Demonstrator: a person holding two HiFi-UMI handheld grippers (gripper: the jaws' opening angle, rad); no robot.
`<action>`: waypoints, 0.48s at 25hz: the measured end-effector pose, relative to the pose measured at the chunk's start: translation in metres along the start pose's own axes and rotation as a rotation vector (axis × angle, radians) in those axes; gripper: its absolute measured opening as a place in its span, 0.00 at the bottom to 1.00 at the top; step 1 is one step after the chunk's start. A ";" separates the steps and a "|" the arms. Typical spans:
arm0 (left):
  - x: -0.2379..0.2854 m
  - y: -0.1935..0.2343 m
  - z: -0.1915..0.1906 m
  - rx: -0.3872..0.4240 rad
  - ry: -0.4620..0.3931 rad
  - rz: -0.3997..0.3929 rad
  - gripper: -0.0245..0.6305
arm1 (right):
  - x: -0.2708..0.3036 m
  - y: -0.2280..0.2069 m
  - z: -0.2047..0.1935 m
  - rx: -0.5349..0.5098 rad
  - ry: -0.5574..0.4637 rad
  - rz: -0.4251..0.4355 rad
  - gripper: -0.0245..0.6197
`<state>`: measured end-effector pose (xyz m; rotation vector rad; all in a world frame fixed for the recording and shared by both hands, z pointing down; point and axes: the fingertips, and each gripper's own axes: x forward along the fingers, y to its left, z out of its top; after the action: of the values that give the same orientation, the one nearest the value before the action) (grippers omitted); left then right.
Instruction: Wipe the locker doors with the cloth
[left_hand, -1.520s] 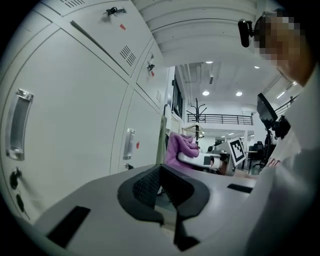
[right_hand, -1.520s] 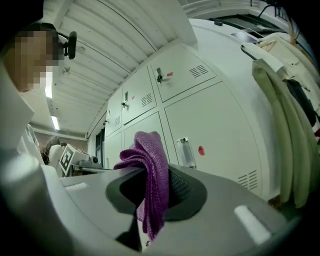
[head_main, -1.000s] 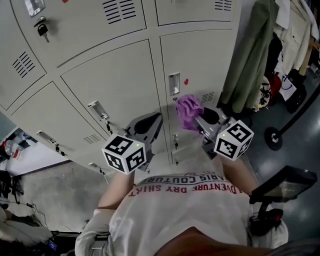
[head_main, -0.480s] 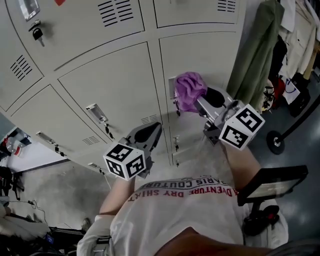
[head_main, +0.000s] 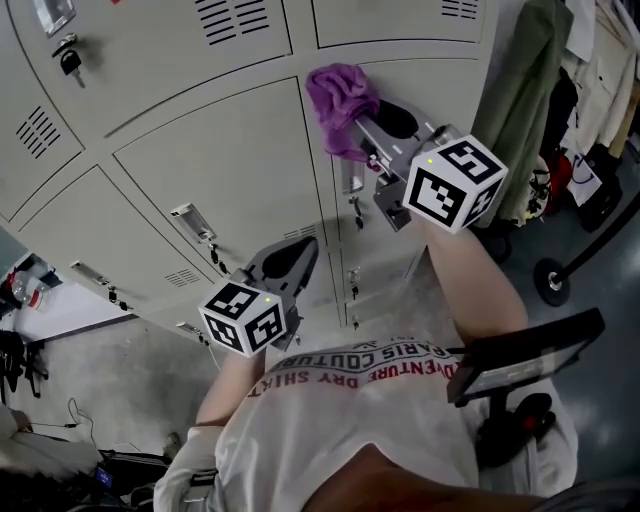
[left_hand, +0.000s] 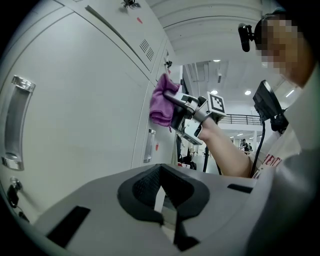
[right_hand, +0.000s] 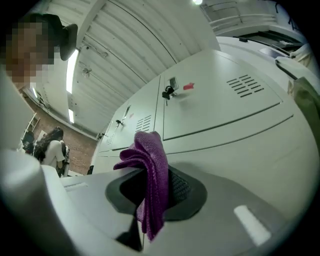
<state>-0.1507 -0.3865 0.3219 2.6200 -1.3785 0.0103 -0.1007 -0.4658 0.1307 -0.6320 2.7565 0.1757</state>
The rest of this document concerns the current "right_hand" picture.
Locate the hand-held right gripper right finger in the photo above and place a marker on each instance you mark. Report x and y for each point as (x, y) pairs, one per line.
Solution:
(212, 212)

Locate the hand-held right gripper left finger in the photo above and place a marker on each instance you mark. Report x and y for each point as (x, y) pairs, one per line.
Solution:
(95, 200)

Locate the purple knitted cloth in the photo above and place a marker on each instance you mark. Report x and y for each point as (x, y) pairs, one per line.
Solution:
(152, 175)

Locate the grey metal locker door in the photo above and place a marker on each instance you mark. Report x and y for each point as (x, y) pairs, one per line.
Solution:
(237, 150)

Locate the grey metal lockers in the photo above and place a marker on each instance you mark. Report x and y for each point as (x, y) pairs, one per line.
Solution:
(225, 112)

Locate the black-headed keys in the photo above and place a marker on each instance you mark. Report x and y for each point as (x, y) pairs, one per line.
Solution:
(118, 122)
(168, 91)

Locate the person's white printed T-shirt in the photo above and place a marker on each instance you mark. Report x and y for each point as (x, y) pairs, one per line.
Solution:
(15, 187)

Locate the long ceiling light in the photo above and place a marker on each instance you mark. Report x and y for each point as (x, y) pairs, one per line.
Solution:
(71, 115)
(34, 93)
(72, 72)

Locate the red heart sticker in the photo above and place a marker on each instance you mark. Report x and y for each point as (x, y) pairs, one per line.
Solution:
(131, 115)
(188, 86)

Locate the ceiling smoke detector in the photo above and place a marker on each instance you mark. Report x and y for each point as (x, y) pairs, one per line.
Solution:
(86, 71)

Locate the person's head and neck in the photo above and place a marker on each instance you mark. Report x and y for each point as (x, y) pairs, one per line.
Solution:
(25, 50)

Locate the white hanging shirt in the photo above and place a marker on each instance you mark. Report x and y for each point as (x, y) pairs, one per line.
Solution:
(292, 65)

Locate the cream hanging jacket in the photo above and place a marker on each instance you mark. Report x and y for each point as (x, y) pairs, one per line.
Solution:
(303, 53)

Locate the round ceiling light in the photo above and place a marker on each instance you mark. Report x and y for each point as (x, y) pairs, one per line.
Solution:
(197, 1)

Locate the white dome camera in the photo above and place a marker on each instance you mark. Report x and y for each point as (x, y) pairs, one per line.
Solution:
(100, 135)

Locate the ceiling security camera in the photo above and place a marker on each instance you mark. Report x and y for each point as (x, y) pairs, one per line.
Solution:
(87, 47)

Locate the black head-mounted camera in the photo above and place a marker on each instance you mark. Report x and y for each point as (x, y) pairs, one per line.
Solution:
(68, 41)

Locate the black wall box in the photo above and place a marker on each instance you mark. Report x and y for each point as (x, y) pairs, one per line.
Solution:
(243, 39)

